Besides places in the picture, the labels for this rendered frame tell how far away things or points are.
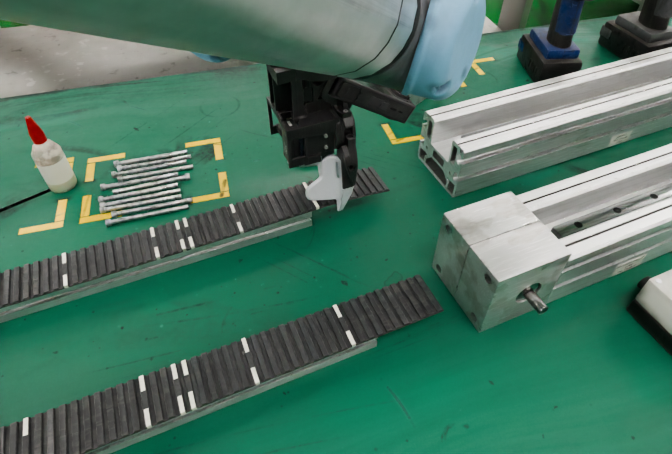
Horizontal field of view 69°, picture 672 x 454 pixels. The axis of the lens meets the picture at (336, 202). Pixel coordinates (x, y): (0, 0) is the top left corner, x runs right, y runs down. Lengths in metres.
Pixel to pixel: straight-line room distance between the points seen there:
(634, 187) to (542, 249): 0.22
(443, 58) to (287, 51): 0.12
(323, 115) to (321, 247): 0.18
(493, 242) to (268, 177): 0.35
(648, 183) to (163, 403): 0.62
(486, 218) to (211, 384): 0.33
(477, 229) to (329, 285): 0.18
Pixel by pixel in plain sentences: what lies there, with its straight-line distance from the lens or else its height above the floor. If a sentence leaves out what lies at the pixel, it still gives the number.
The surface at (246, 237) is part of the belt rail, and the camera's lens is 0.63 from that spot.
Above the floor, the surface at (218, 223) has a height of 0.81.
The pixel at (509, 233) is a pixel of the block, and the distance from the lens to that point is 0.54.
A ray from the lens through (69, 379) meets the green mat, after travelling 0.60.
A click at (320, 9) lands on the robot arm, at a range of 0.20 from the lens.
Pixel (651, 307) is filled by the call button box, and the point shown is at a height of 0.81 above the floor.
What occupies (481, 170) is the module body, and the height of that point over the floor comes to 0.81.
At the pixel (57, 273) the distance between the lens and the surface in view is 0.64.
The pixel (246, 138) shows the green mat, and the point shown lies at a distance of 0.80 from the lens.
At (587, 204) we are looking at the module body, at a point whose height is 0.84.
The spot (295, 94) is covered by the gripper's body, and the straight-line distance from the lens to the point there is 0.52.
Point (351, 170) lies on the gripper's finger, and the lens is 0.57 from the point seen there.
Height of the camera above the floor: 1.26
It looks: 45 degrees down
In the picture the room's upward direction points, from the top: straight up
